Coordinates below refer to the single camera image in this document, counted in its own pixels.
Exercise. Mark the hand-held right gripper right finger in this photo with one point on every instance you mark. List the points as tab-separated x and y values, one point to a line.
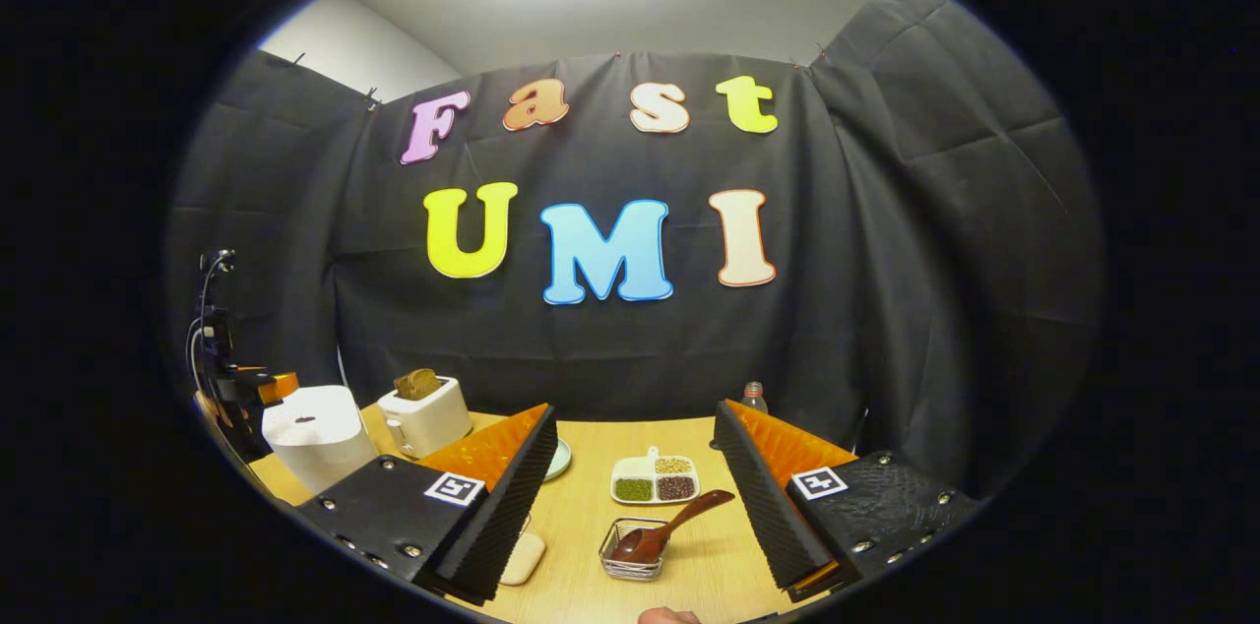
763	506

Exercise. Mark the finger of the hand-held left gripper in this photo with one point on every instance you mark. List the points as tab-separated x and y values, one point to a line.
278	386

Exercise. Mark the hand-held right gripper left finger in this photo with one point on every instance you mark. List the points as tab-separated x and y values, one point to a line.
502	516

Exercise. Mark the white rice cooker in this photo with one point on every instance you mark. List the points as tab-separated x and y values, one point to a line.
315	437

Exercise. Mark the brown wooden spoon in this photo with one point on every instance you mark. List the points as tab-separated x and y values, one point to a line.
669	526

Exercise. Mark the pale green plate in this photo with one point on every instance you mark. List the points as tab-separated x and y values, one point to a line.
560	459

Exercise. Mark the clear plastic bottle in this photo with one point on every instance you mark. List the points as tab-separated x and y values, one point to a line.
753	398

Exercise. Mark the white divided grain dish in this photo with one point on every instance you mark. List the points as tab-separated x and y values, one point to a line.
655	478

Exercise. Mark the white toaster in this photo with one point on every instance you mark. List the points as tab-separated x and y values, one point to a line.
428	422

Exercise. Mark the brown bread slice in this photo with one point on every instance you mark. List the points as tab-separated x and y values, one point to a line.
418	384

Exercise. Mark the black backdrop cloth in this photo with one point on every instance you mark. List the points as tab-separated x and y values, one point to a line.
886	260

